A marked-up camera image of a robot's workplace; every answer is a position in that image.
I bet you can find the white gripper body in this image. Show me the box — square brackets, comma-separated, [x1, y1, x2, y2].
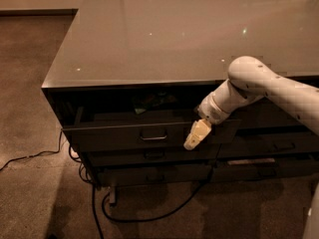
[197, 94, 229, 124]

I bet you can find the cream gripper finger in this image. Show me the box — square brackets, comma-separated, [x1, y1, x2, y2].
[183, 119, 211, 150]

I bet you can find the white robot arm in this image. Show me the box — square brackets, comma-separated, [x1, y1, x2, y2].
[183, 56, 319, 150]

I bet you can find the dark drawer cabinet counter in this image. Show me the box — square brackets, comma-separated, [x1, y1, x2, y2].
[41, 0, 319, 188]

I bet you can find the green snack bag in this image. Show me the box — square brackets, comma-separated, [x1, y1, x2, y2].
[132, 92, 177, 115]

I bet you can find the thick black floor cable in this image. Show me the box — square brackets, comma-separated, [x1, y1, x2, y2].
[68, 142, 213, 239]

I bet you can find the thin black floor cable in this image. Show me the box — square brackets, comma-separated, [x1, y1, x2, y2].
[0, 128, 64, 171]

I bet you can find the dark wall baseboard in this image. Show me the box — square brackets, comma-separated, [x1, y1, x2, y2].
[0, 8, 78, 17]

